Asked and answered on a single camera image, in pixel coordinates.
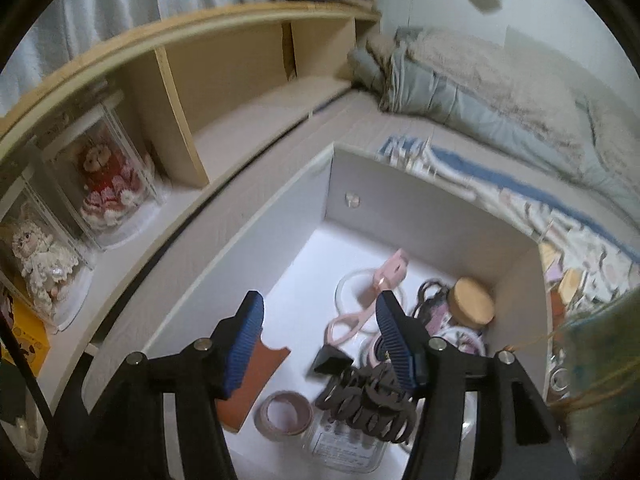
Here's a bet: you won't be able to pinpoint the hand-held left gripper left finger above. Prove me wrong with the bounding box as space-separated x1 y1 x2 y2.
40 290 266 480

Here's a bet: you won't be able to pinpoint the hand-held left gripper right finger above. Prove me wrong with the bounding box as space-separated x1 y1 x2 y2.
375 291 581 480

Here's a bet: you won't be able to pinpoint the dark brown hair claw clip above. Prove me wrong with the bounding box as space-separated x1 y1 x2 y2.
315 362 422 445

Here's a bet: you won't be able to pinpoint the white cardboard box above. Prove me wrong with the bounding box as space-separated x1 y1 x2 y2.
80 142 551 480

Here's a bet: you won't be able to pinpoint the brown leather card holder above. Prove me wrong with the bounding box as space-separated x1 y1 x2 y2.
217 337 292 434

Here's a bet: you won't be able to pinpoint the pink hair clip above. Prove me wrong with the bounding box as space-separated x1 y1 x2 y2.
325 249 412 347

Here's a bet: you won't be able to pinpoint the black triangular clip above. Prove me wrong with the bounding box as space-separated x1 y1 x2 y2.
306 344 354 379

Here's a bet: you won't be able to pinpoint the pink tape roll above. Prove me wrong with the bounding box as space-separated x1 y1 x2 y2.
255 391 314 442

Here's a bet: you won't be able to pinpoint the jar with wooden lid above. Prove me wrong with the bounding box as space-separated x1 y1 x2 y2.
446 276 497 332

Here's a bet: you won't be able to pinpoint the clear plastic pack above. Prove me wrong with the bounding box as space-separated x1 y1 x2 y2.
301 410 389 474

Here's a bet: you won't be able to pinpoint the white pink printed blanket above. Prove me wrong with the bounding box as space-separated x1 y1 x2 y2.
375 135 640 321

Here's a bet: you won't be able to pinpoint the red doll in clear case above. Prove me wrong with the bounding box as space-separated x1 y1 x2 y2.
45 95 172 252

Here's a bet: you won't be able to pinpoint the white doll in clear case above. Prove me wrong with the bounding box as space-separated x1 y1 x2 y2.
0 199 97 332

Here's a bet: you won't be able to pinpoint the yellow box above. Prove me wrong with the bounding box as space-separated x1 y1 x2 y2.
0 299 52 377

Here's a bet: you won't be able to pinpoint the grey duvet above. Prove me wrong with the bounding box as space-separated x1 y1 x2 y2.
347 42 640 216

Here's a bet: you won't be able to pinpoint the wooden shelf unit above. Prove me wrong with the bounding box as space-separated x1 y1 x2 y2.
0 0 383 411

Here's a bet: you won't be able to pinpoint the beige quilted pillow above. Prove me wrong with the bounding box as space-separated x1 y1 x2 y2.
582 97 640 183
367 27 587 171

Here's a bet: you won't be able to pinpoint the black hair ties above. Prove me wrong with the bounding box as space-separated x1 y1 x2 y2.
412 279 454 322

